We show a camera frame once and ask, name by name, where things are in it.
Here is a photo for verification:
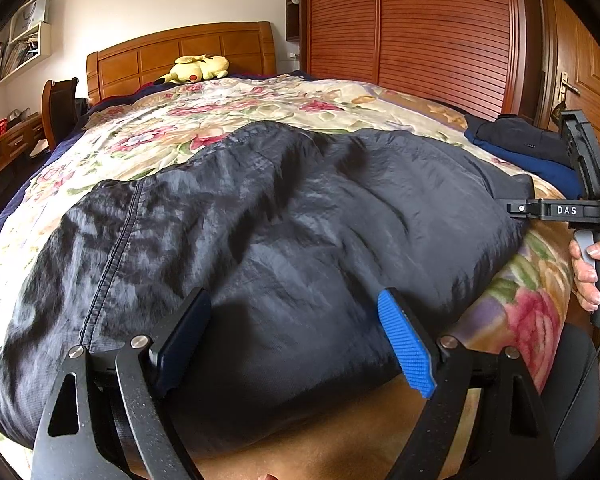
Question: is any long wooden desk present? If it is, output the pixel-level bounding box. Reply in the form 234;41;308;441
0;112;48;211

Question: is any wooden door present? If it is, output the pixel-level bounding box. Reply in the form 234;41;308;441
535;0;600;161

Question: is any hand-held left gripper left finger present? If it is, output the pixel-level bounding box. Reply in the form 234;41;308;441
30;287;212;480

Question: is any folded black garment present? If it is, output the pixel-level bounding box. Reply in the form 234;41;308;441
477;114;575;167

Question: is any folded blue garment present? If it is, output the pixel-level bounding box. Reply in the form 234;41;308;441
464;129;586;197

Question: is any floral blanket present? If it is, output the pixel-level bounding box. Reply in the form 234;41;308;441
0;76;578;391

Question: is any white wall shelf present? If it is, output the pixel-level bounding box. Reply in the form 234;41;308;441
0;0;56;88

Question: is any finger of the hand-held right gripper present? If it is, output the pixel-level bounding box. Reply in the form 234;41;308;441
506;199;600;222

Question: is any wooden slatted wardrobe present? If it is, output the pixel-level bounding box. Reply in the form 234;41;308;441
300;0;546;126

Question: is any wooden headboard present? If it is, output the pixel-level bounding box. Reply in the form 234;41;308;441
86;21;278;106

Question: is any wooden corner shelf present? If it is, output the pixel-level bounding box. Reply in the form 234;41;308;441
285;0;302;43

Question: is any person's right hand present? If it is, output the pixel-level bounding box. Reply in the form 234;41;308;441
568;234;600;314

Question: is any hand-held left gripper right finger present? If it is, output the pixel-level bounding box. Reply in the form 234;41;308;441
376;287;556;480

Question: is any dark wooden chair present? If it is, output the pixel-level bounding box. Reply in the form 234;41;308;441
41;77;81;153

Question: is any brass door handle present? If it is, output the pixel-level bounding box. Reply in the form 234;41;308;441
554;71;582;122

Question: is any yellow plush toy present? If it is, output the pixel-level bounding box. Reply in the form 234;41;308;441
154;54;230;86

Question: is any black jacket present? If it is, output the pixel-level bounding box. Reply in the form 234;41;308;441
0;121;536;461

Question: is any person's leg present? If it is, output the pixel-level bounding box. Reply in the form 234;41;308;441
542;322;600;468

